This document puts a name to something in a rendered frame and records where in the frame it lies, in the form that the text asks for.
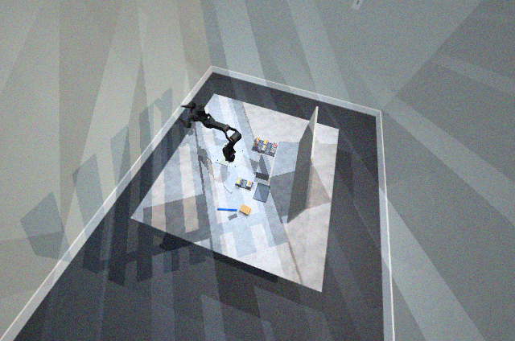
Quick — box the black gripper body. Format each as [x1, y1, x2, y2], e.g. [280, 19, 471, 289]
[183, 101, 198, 128]

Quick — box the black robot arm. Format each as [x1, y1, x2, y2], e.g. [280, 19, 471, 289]
[196, 105, 242, 162]

